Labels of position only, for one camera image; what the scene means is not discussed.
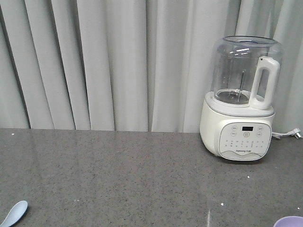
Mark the purple plastic bowl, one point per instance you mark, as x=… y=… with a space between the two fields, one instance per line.
x=289 y=221

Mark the white pleated curtain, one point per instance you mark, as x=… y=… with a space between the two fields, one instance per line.
x=133 y=65

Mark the white blender with clear jar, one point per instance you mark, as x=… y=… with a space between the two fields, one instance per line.
x=237 y=113

